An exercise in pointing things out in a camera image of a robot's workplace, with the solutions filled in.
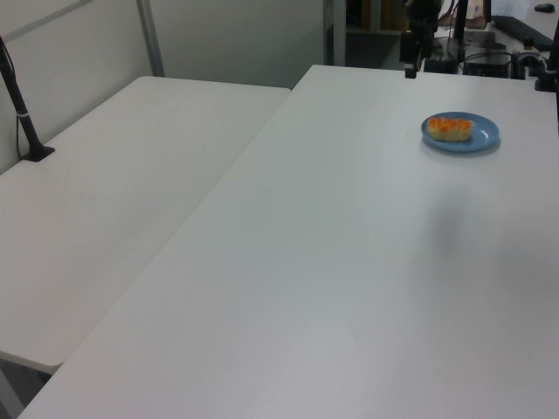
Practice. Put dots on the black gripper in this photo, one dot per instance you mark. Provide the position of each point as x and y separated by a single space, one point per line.
410 46

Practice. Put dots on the black camera stand pole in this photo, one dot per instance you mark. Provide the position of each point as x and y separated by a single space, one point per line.
19 113

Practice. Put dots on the blue round plate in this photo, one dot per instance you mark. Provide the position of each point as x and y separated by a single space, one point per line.
480 139

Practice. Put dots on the bread with orange topping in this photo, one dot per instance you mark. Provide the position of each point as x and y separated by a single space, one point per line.
449 128

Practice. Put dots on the brown cardboard box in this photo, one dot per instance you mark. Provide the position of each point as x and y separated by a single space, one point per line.
476 13

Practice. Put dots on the black computer mouse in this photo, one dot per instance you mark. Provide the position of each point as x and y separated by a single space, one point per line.
543 7

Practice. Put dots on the grey metal partition post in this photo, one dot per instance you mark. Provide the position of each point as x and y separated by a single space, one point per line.
152 39

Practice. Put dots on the black electronics box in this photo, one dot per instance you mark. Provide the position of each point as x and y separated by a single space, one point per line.
487 65

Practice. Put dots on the black clamp stand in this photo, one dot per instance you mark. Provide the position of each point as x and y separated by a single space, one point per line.
549 65

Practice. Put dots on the black monitor stand pole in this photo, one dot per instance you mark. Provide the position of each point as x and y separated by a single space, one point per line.
461 19

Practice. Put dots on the black keyboard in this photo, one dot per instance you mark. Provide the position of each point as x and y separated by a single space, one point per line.
519 30

